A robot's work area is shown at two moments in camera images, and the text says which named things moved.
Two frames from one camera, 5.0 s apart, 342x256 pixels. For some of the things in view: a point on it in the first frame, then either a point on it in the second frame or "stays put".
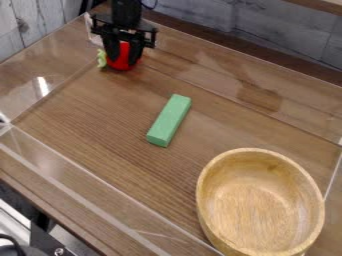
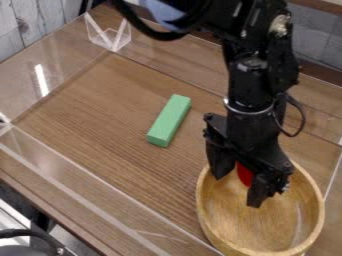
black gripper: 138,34 → 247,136
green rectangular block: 169,122 stays put
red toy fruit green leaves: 122,63 → 245,173
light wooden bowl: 261,203 stays put
